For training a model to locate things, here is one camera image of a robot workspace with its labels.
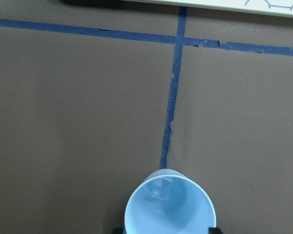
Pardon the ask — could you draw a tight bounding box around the light blue plastic cup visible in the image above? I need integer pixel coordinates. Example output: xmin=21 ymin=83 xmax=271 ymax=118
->
xmin=124 ymin=169 xmax=217 ymax=234

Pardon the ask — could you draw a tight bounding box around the cream bear tray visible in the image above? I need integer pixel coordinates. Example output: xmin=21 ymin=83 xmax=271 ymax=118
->
xmin=122 ymin=0 xmax=293 ymax=19

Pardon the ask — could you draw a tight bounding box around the clear ice cube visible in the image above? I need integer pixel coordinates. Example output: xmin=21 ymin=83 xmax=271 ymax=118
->
xmin=151 ymin=177 xmax=172 ymax=200

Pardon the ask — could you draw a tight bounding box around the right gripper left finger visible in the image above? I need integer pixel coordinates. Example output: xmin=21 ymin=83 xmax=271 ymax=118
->
xmin=112 ymin=226 xmax=126 ymax=234

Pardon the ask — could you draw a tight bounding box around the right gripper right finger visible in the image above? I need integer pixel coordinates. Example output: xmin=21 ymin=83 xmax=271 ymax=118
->
xmin=208 ymin=227 xmax=221 ymax=234

